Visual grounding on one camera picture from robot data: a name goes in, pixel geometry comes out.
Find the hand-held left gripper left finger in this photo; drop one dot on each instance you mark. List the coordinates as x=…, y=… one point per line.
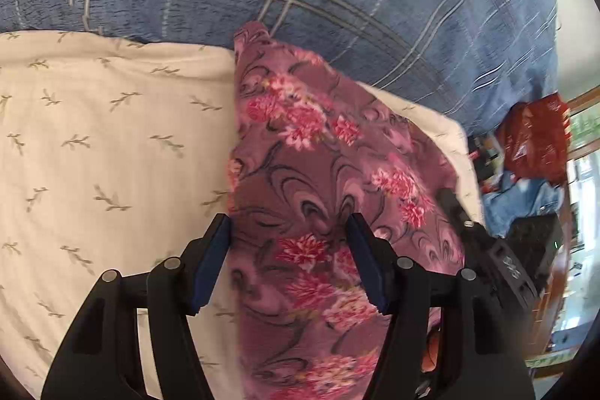
x=211, y=259

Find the red plastic bag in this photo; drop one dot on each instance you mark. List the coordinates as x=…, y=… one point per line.
x=534, y=137

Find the blue denim cloth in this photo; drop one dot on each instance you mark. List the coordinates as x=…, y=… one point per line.
x=520, y=203

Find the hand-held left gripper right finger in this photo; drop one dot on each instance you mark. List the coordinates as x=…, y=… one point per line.
x=368, y=259

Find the wooden furniture frame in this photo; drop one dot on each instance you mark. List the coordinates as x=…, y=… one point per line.
x=558, y=287

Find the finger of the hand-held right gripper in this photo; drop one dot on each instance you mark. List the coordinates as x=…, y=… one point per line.
x=452, y=205

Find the maroon floral garment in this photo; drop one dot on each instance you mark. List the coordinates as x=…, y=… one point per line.
x=328, y=175

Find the cream leaf-print bed sheet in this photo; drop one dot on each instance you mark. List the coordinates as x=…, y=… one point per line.
x=103, y=147

